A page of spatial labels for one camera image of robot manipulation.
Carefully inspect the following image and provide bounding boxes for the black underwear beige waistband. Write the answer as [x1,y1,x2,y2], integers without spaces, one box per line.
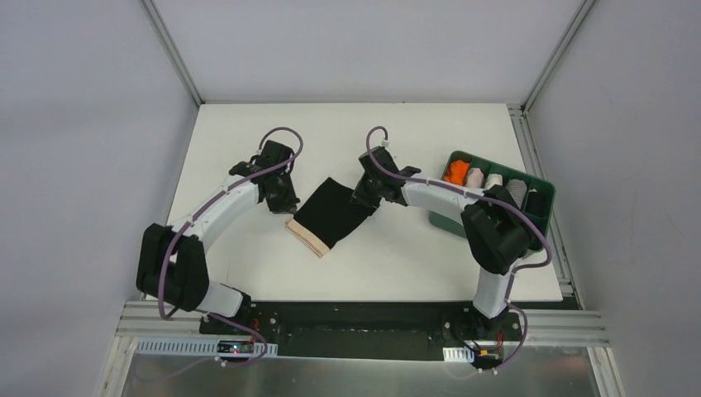
[285,178,376,257]

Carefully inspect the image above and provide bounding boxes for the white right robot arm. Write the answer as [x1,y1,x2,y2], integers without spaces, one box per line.
[352,146,542,339]

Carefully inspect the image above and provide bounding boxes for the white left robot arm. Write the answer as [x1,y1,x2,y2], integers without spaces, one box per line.
[136,141,299,335]

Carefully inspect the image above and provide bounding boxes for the orange rolled underwear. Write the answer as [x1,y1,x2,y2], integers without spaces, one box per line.
[442,160,470,186]

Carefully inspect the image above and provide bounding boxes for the pink rolled underwear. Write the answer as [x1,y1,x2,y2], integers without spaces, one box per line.
[465,167,485,189]

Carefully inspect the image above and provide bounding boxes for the white rolled underwear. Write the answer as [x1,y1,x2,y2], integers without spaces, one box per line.
[484,173,504,190]

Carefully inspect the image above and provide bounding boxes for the grey striped rolled underwear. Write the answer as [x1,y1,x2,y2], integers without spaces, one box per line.
[506,179,528,209]

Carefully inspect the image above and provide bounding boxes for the black rolled underwear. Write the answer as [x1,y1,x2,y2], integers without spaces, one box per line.
[524,189,552,218]

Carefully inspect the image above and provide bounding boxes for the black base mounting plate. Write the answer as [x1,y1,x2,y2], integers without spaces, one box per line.
[232,301,522,361]

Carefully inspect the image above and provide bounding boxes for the green compartment tray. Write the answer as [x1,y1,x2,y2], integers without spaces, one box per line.
[429,151,556,264]

